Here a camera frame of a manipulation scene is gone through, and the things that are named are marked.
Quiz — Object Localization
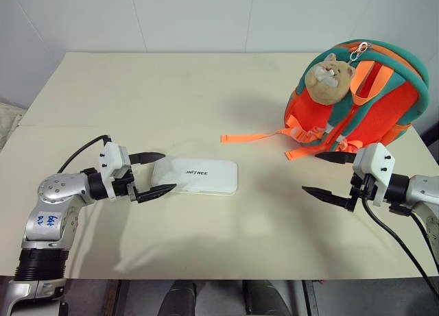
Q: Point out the beige crumpled cloth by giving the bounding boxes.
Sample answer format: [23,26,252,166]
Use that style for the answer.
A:
[0,101,25,149]

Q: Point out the silver carabiner clip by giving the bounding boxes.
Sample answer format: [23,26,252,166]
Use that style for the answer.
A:
[349,41,370,62]

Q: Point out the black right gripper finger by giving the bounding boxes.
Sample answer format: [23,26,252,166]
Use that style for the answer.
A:
[301,186,355,212]
[315,151,358,165]

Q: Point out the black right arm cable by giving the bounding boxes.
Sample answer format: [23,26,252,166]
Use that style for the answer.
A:
[359,184,439,298]

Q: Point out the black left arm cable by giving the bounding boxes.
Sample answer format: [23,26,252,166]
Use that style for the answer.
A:
[56,134,113,175]

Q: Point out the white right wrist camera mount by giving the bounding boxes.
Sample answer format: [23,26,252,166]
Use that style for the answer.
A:
[352,142,396,208]

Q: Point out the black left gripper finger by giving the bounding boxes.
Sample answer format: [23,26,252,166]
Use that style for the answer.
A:
[129,151,166,165]
[134,182,178,204]

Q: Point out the white handwritten label sticker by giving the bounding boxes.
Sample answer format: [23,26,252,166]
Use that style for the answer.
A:
[34,210,62,235]

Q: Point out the beige plush hamster toy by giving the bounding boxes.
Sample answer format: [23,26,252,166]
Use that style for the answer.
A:
[305,53,357,106]

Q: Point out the dark rounded shape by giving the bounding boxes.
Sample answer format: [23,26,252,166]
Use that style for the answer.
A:
[163,280,199,316]

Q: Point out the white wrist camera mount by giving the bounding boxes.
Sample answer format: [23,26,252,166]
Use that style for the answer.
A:
[97,142,132,199]
[352,142,396,208]

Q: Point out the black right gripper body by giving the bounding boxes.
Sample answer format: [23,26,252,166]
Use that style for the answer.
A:
[347,171,377,211]

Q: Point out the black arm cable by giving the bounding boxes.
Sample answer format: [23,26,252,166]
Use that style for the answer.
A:
[359,184,439,298]
[56,134,113,175]

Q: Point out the white rectangular case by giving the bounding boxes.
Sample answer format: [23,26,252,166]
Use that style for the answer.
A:
[150,156,239,197]

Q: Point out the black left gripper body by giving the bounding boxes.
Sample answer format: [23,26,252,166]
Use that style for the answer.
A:
[110,164,141,203]

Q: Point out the orange and green backpack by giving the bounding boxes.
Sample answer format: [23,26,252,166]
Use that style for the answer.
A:
[220,38,431,163]

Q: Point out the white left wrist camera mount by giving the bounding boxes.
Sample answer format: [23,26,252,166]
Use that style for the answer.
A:
[97,142,132,199]

